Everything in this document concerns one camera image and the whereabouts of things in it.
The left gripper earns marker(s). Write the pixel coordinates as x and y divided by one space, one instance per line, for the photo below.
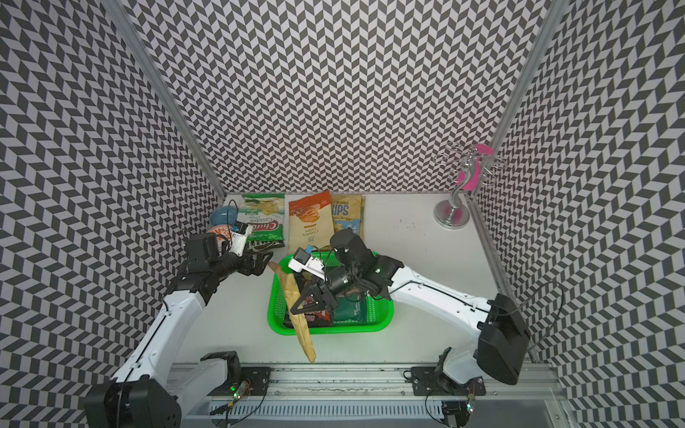
246 268

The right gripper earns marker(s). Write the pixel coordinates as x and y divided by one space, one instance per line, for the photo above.
321 303

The tan orange CHIPS bag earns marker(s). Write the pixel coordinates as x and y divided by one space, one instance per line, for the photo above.
292 294

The black red Krax chips bag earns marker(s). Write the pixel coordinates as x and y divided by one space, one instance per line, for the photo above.
317 319

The green REAL chips bag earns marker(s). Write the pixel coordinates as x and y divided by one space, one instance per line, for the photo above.
358 310

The orange cassava chips bag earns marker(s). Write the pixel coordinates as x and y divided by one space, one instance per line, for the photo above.
310 222

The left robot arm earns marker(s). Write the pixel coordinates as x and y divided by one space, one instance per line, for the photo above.
140 394

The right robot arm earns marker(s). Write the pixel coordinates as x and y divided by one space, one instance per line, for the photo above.
498 335

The green white Chulo chips bag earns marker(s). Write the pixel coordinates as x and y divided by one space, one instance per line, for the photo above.
266 214

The green plastic basket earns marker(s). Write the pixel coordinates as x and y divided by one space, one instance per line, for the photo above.
277 310

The yellow blue CHIPS bag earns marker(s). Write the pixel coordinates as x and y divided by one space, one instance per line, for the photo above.
348 212

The orange patterned bowl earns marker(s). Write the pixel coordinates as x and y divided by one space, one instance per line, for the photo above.
223 230

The blue bowl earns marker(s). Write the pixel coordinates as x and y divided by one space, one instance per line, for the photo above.
224 216

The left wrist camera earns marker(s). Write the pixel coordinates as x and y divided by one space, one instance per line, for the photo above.
239 233

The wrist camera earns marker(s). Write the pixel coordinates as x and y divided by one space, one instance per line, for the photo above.
306 260
239 233

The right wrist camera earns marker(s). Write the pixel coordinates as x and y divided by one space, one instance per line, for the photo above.
306 260

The aluminium front rail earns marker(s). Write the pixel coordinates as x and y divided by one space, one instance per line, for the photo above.
537 382

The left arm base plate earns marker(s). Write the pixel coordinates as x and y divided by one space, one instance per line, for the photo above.
252 381

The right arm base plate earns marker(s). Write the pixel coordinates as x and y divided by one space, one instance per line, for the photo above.
425 379

